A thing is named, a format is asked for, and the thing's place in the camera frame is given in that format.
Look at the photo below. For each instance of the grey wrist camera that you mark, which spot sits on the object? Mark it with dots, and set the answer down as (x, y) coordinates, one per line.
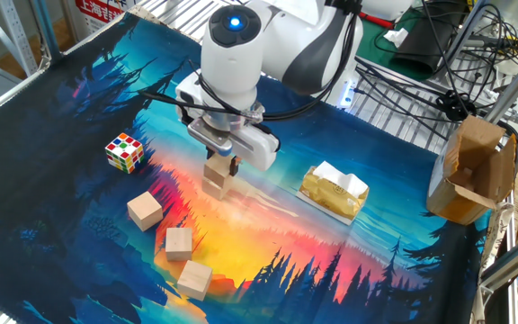
(209, 137)

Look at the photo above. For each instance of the gold tissue pack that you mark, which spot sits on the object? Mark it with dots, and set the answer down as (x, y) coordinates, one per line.
(333, 193)

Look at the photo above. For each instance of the open cardboard box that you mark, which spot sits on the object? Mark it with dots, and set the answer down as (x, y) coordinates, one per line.
(470, 171)

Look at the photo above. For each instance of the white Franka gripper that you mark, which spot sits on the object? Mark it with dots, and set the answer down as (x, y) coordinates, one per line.
(259, 148)

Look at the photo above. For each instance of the white perforated shelf upright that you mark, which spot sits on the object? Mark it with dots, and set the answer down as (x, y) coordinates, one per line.
(9, 36)

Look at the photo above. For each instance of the blue grey metal post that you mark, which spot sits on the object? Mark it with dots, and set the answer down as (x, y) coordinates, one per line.
(45, 27)

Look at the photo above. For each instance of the red lettered sign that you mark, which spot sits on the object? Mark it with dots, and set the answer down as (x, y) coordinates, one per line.
(99, 11)

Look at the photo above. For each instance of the green cutting mat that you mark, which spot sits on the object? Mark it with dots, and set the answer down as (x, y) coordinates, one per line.
(376, 49)

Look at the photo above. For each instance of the aluminium frame post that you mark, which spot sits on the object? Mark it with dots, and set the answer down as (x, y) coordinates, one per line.
(515, 85)

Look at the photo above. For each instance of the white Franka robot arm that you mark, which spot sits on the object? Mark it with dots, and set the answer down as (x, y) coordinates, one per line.
(232, 63)

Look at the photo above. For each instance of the crumpled white tissue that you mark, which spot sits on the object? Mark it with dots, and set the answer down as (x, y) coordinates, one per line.
(396, 37)

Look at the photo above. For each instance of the aluminium frame beam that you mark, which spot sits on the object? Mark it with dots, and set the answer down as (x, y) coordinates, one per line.
(511, 265)

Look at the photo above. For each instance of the Rubik's cube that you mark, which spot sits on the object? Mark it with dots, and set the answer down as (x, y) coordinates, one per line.
(124, 153)

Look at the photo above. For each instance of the black pouch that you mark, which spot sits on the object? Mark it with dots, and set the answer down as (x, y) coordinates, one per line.
(421, 40)

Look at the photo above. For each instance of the printed sunset landscape cloth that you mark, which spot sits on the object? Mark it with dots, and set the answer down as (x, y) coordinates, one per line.
(83, 112)

